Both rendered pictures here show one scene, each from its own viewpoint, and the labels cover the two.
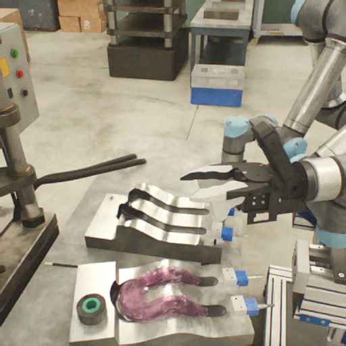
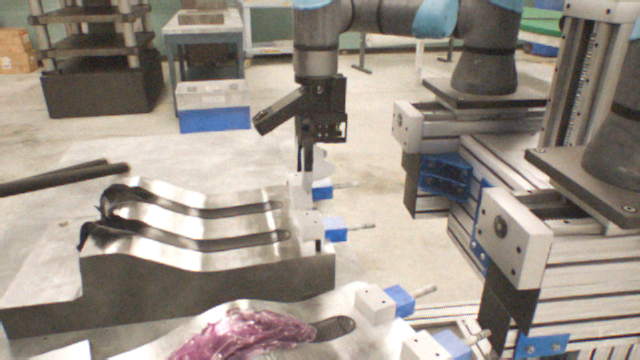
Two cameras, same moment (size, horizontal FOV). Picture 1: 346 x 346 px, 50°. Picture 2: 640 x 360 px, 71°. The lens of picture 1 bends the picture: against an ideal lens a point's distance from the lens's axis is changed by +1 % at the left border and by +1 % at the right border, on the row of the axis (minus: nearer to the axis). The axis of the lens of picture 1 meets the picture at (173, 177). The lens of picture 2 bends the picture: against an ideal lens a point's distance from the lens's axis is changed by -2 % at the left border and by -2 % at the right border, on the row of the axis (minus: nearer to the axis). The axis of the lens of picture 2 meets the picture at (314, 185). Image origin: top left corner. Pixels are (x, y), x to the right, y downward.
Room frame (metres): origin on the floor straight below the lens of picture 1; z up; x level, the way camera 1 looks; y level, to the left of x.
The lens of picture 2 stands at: (0.36, 0.09, 1.30)
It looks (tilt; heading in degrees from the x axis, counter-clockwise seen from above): 26 degrees down; 338
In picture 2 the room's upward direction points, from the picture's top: straight up
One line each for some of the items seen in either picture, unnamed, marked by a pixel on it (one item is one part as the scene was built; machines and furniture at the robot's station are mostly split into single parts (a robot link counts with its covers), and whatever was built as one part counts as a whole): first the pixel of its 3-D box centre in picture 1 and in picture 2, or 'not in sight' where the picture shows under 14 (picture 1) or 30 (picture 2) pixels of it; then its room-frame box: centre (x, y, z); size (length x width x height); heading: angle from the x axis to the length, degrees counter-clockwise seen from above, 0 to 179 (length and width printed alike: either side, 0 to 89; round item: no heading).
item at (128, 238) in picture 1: (158, 218); (179, 237); (1.07, 0.06, 0.87); 0.50 x 0.26 x 0.14; 80
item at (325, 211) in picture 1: (336, 211); not in sight; (0.56, -0.32, 1.33); 0.11 x 0.08 x 0.11; 11
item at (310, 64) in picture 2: (232, 155); (315, 61); (1.07, -0.20, 1.15); 0.08 x 0.08 x 0.05
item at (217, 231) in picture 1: (229, 234); (338, 228); (0.96, -0.20, 0.89); 0.13 x 0.05 x 0.05; 80
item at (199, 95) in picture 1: (217, 90); (215, 113); (4.28, -0.53, 0.11); 0.61 x 0.41 x 0.22; 79
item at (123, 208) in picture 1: (161, 211); (184, 215); (1.06, 0.04, 0.92); 0.35 x 0.16 x 0.09; 80
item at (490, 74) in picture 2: not in sight; (485, 66); (1.20, -0.68, 1.09); 0.15 x 0.15 x 0.10
